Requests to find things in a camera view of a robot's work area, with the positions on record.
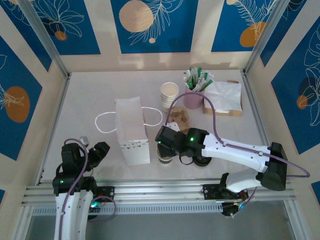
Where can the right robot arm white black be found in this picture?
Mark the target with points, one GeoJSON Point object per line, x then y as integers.
{"type": "Point", "coordinates": [237, 152]}

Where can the brown cardboard cup carrier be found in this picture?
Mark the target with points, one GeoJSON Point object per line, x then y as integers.
{"type": "Point", "coordinates": [181, 116]}

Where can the wooden napkin tray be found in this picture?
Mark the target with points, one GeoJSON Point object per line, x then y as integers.
{"type": "Point", "coordinates": [232, 113]}

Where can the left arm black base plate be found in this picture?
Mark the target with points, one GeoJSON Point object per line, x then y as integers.
{"type": "Point", "coordinates": [107, 193]}

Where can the white paper carrier bag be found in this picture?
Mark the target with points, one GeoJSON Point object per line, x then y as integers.
{"type": "Point", "coordinates": [132, 117]}

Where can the paper coffee cup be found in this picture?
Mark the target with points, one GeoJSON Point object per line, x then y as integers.
{"type": "Point", "coordinates": [165, 160]}

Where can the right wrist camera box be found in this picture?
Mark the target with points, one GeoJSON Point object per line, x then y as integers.
{"type": "Point", "coordinates": [173, 125]}

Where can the aluminium table side rail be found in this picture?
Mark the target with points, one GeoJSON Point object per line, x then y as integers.
{"type": "Point", "coordinates": [61, 105]}
{"type": "Point", "coordinates": [252, 100]}

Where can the white paper napkin stack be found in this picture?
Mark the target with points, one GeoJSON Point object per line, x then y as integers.
{"type": "Point", "coordinates": [225, 95]}

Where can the pink cylindrical holder cup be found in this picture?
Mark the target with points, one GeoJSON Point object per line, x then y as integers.
{"type": "Point", "coordinates": [193, 101]}

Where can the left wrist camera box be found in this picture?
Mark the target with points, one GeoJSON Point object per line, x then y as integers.
{"type": "Point", "coordinates": [84, 140]}

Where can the aluminium frame crossbar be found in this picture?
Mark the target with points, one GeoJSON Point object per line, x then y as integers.
{"type": "Point", "coordinates": [160, 190]}

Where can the stack of white paper cups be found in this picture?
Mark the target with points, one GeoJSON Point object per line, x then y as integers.
{"type": "Point", "coordinates": [169, 96]}

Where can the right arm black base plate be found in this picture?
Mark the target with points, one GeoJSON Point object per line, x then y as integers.
{"type": "Point", "coordinates": [210, 191]}

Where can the aluminium frame post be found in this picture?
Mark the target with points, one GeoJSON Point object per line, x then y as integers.
{"type": "Point", "coordinates": [265, 32]}
{"type": "Point", "coordinates": [47, 42]}

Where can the stack of black cup lids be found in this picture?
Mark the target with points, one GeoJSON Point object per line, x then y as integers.
{"type": "Point", "coordinates": [202, 162]}

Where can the green white sugar stick packet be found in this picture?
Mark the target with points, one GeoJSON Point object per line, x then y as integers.
{"type": "Point", "coordinates": [199, 71]}
{"type": "Point", "coordinates": [193, 71]}
{"type": "Point", "coordinates": [187, 77]}
{"type": "Point", "coordinates": [207, 77]}
{"type": "Point", "coordinates": [208, 83]}

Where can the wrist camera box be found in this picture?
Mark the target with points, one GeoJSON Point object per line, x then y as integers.
{"type": "Point", "coordinates": [84, 140]}
{"type": "Point", "coordinates": [173, 125]}

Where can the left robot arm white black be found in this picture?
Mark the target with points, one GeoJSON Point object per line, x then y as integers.
{"type": "Point", "coordinates": [72, 215]}

